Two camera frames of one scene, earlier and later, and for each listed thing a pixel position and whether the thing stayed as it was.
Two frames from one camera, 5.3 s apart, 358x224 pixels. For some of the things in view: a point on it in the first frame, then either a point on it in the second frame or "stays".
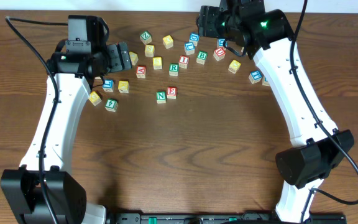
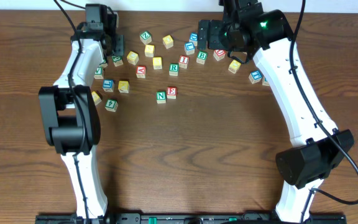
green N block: (161, 97) stays
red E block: (171, 93) stays
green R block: (174, 70) stays
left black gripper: (119, 57) -> (118, 43)
